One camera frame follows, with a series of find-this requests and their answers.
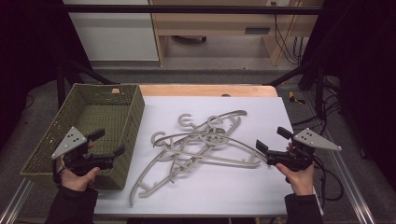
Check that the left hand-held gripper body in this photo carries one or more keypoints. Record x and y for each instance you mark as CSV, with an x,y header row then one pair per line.
x,y
70,141

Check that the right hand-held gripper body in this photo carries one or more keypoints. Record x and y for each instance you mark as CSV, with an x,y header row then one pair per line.
x,y
311,138

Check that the green woven basket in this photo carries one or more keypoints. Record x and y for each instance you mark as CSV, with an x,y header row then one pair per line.
x,y
93,115

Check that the person's left hand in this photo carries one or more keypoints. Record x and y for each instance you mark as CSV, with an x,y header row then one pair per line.
x,y
77,183

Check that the person's right hand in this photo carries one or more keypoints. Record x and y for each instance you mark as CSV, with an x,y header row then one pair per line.
x,y
300,182

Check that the yellow and black tool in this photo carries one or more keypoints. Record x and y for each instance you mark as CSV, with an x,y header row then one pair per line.
x,y
293,98

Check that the white table sheet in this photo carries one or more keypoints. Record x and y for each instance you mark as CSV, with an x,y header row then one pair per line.
x,y
218,193

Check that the black curtain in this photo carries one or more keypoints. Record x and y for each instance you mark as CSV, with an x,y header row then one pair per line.
x,y
28,46
364,77

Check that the white cabinet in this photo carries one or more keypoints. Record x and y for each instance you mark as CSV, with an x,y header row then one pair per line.
x,y
115,34

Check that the light wooden desk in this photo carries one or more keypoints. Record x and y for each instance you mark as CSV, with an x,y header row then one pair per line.
x,y
214,23

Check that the black frame leg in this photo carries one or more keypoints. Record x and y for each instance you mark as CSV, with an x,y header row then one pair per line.
x,y
319,90
60,84

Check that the aluminium rail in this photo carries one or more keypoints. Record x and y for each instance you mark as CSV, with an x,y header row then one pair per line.
x,y
348,183
14,202

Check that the black horizontal frame bar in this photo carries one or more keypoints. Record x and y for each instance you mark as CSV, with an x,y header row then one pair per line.
x,y
186,9

